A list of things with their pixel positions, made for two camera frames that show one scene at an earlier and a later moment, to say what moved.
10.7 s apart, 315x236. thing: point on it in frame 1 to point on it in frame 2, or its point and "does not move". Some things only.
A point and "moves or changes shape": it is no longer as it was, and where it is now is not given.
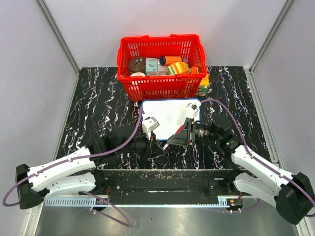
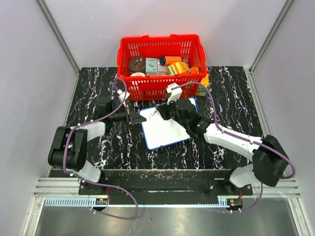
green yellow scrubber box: (203, 88) does not move
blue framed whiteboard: (172, 114) moves or changes shape
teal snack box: (151, 65) does not move
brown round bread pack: (137, 64) does not move
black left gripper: (153, 150) to (135, 117)
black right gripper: (185, 137) to (164, 109)
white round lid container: (138, 74) does not move
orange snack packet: (193, 70) does not move
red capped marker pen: (180, 129) to (154, 111)
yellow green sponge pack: (178, 68) does not move
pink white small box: (163, 70) does not move
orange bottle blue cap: (165, 60) does not move
